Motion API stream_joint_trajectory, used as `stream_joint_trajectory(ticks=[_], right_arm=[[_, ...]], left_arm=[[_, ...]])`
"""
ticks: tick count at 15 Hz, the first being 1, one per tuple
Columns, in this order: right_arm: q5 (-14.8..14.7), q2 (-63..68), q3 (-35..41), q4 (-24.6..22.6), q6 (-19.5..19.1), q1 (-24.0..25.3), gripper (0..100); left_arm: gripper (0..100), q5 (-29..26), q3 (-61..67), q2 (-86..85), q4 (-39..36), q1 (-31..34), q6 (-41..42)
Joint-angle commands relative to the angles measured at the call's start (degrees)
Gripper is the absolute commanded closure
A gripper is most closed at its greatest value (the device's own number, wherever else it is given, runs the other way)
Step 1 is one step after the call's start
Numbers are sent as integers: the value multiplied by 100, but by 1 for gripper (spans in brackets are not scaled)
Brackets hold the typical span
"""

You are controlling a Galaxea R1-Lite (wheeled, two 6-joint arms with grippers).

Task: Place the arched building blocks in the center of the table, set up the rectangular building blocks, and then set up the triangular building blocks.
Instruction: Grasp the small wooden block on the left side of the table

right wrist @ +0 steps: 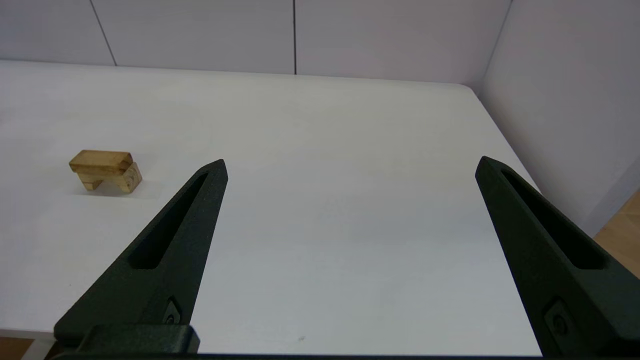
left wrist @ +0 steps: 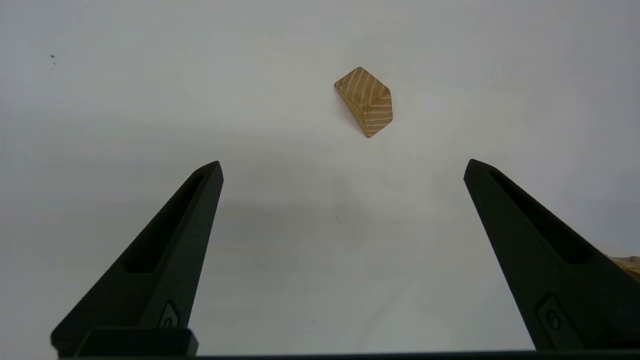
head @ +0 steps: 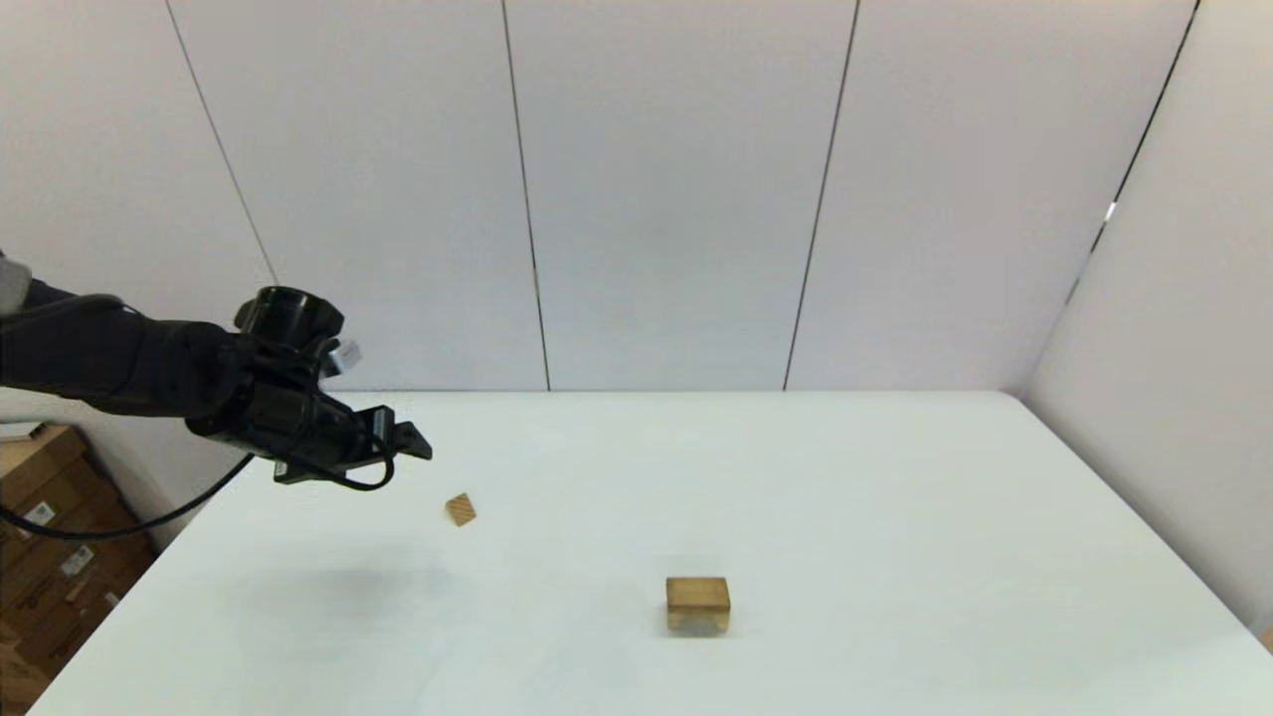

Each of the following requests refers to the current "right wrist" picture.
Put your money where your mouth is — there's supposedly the rectangular wooden building block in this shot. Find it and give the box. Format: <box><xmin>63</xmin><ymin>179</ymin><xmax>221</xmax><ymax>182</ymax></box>
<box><xmin>68</xmin><ymin>149</ymin><xmax>135</xmax><ymax>175</ymax></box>

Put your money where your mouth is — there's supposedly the arched wooden building block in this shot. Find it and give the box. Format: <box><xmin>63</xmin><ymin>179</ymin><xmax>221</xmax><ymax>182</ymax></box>
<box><xmin>76</xmin><ymin>162</ymin><xmax>143</xmax><ymax>195</ymax></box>

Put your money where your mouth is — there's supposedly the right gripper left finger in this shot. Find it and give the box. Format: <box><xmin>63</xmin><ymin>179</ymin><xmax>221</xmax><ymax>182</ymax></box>
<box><xmin>53</xmin><ymin>159</ymin><xmax>229</xmax><ymax>357</ymax></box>

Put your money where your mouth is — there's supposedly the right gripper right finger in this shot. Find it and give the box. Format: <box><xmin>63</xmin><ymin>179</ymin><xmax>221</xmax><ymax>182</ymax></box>
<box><xmin>474</xmin><ymin>155</ymin><xmax>640</xmax><ymax>357</ymax></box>

